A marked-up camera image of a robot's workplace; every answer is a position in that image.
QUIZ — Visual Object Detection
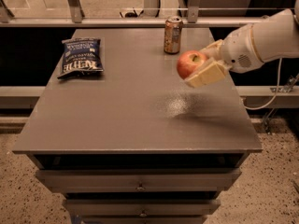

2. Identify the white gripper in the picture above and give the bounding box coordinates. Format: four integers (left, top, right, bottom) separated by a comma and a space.
184, 24, 263, 88

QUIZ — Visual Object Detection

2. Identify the red apple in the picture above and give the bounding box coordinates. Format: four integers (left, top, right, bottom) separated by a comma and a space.
177, 50, 207, 79

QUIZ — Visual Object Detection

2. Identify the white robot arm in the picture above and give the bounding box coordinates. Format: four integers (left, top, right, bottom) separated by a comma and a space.
184, 3, 299, 88

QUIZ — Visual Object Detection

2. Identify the blue chip bag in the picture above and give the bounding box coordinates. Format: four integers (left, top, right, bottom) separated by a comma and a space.
57, 37, 104, 79

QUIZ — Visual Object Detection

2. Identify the orange soda can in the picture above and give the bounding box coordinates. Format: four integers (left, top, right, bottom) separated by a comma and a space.
164, 16, 183, 54

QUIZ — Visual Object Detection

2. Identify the grey drawer cabinet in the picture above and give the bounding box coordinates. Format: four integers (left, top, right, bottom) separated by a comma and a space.
14, 29, 262, 224

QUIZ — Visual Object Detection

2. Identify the upper grey drawer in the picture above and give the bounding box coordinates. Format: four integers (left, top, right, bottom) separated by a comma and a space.
36, 168, 241, 193

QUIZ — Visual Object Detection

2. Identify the grey drawer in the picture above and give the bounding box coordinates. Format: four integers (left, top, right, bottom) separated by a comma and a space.
36, 168, 241, 193
64, 199, 221, 217

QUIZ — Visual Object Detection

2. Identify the glass railing with metal posts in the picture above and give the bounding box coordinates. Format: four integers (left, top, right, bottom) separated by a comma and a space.
0, 0, 299, 28

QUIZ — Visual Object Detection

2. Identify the lower grey drawer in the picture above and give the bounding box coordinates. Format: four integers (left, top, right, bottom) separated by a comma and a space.
64, 199, 221, 217

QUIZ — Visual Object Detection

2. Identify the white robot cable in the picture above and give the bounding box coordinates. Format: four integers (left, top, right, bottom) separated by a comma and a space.
243, 57, 283, 111

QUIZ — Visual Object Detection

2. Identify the metal floor bracket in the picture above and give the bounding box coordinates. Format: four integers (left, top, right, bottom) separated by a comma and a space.
262, 74, 299, 134

